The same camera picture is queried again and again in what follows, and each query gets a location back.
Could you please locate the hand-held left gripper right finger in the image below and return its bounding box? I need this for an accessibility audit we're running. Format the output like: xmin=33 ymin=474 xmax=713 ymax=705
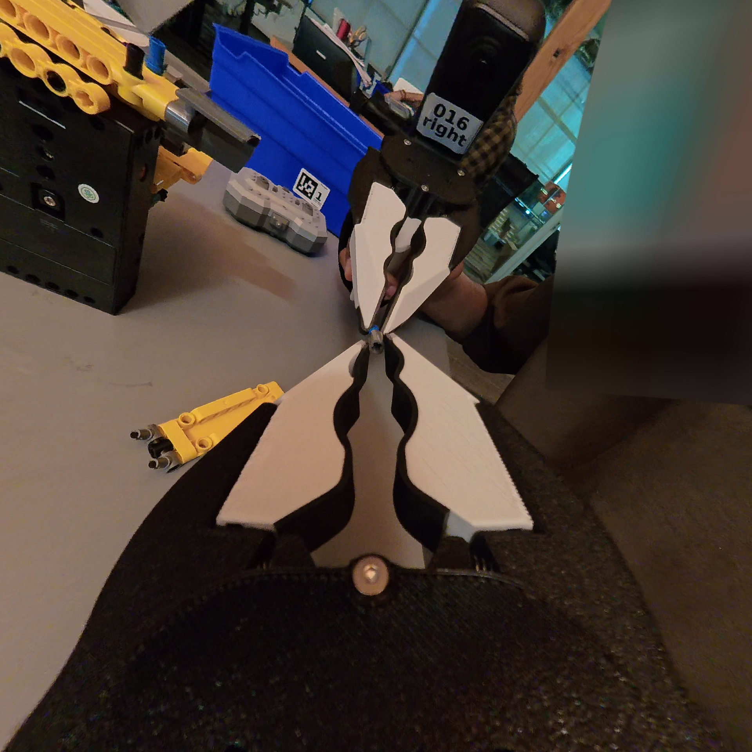
xmin=385 ymin=340 xmax=534 ymax=550

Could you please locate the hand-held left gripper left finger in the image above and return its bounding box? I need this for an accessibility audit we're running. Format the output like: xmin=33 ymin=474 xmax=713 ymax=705
xmin=216 ymin=342 xmax=366 ymax=550

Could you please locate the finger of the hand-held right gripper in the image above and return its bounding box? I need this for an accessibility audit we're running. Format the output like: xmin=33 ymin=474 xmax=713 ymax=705
xmin=378 ymin=217 xmax=463 ymax=336
xmin=348 ymin=181 xmax=407 ymax=330

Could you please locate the person's right forearm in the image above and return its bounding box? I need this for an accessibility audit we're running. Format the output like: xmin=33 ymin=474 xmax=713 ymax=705
xmin=464 ymin=273 xmax=556 ymax=377

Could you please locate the person's right hand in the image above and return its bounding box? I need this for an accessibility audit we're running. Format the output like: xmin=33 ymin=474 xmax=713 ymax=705
xmin=420 ymin=267 xmax=490 ymax=343

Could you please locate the yellow panel with grey pins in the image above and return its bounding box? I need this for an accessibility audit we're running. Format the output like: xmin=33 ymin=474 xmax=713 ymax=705
xmin=130 ymin=382 xmax=284 ymax=474

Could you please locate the black and white marker tag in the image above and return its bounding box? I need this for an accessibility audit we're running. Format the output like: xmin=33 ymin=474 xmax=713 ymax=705
xmin=292 ymin=168 xmax=330 ymax=207

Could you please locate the grey toy control hub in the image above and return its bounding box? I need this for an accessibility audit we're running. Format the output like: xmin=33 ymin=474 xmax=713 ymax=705
xmin=222 ymin=167 xmax=329 ymax=255

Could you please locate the black monitor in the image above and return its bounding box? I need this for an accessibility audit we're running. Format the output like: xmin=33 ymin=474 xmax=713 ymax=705
xmin=293 ymin=14 xmax=366 ymax=90

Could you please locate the blue plastic bin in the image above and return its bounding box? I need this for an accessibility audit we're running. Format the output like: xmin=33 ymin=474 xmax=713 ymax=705
xmin=208 ymin=23 xmax=384 ymax=236

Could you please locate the yellow and grey toy vehicle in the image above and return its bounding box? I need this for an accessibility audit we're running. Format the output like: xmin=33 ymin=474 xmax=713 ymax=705
xmin=0 ymin=0 xmax=262 ymax=196

